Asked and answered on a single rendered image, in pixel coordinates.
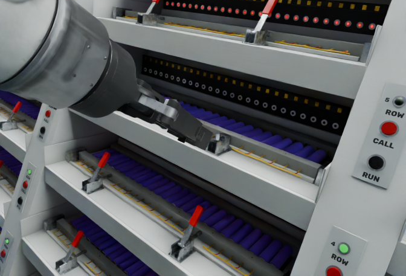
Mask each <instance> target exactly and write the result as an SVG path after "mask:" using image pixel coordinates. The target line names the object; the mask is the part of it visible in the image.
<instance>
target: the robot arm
mask: <svg viewBox="0 0 406 276"><path fill-rule="evenodd" d="M0 90H2V91H7V92H11V93H13V94H16V95H18V96H20V97H23V98H26V99H28V100H35V102H42V103H45V104H47V105H49V106H52V107H53V109H55V110H57V109H63V108H66V107H68V108H70V109H72V110H75V111H77V112H80V113H81V114H84V115H87V116H89V117H92V118H100V117H105V116H107V115H109V114H111V113H113V112H115V111H120V112H122V113H123V114H125V115H128V116H130V117H133V118H139V119H141V120H143V121H145V122H147V123H150V124H156V125H158V126H159V127H160V128H162V129H168V130H167V132H168V133H170V134H172V135H173V136H175V137H177V138H178V139H177V140H178V141H180V142H182V143H185V142H187V143H189V144H191V145H193V146H196V147H198V148H200V149H202V150H206V148H207V146H208V144H209V142H210V140H211V137H212V135H213V132H211V131H210V130H208V129H206V128H205V127H204V126H202V125H203V124H202V123H201V121H199V120H197V119H196V118H195V117H194V116H192V115H191V114H190V113H188V112H187V111H186V110H185V109H184V108H182V107H181V105H180V104H179V102H178V101H177V100H175V99H169V100H168V99H166V100H165V98H164V97H163V96H162V95H160V94H159V93H157V92H156V91H154V90H153V89H152V88H151V85H149V84H148V83H146V82H144V81H143V80H141V79H138V78H137V79H136V67H135V62H134V60H133V58H132V56H131V55H130V54H129V53H128V52H127V51H126V50H125V49H123V48H122V47H121V46H119V45H118V44H117V43H115V42H114V41H113V40H111V39H110V38H109V34H108V31H107V29H106V27H105V26H104V25H103V23H102V22H101V21H99V20H98V19H97V18H96V17H95V16H93V15H92V14H90V12H88V11H87V10H85V9H84V8H83V7H82V6H81V5H79V4H78V3H77V2H76V1H75V0H0Z"/></svg>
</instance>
